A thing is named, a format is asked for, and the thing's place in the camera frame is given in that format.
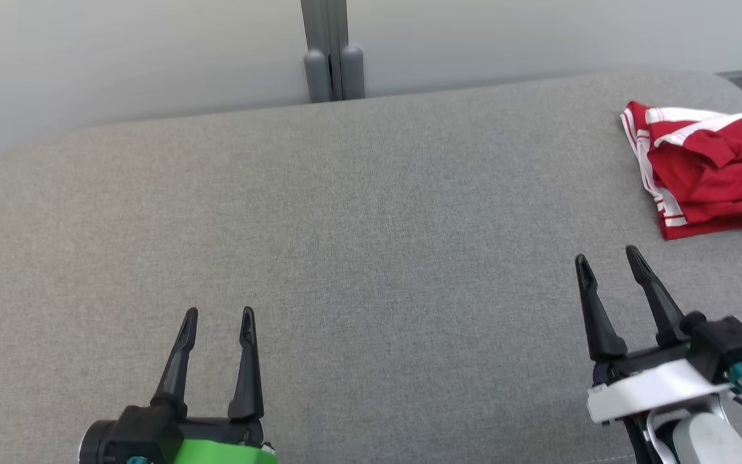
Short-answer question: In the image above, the grey partition post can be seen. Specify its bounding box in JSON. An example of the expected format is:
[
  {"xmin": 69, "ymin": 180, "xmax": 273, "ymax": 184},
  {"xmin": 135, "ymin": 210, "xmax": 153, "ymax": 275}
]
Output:
[
  {"xmin": 300, "ymin": 0, "xmax": 333, "ymax": 104},
  {"xmin": 331, "ymin": 0, "xmax": 366, "ymax": 101}
]

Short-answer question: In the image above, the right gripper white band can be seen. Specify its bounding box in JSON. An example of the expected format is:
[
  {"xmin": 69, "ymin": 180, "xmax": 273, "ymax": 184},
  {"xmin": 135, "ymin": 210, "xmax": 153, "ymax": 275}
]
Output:
[{"xmin": 575, "ymin": 246, "xmax": 732, "ymax": 424}]

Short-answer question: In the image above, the red shirt with white stripes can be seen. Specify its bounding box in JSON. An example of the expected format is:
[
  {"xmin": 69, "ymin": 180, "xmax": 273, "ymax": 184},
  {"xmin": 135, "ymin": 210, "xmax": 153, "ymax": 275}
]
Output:
[{"xmin": 621, "ymin": 100, "xmax": 742, "ymax": 240}]

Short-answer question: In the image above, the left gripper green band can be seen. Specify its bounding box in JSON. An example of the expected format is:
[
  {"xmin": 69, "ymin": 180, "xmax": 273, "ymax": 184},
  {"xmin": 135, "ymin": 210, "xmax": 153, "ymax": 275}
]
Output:
[{"xmin": 152, "ymin": 307, "xmax": 278, "ymax": 464}]

